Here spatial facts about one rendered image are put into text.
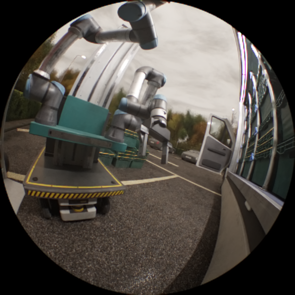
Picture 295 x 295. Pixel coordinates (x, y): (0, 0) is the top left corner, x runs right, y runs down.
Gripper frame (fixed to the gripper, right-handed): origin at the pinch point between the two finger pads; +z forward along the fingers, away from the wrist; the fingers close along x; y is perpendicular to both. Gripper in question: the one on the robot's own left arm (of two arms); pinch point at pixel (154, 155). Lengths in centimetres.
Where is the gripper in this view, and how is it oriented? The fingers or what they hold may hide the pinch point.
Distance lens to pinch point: 38.5
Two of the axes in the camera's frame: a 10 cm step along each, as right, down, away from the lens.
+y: 7.1, -1.4, -6.9
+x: 6.9, 3.2, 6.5
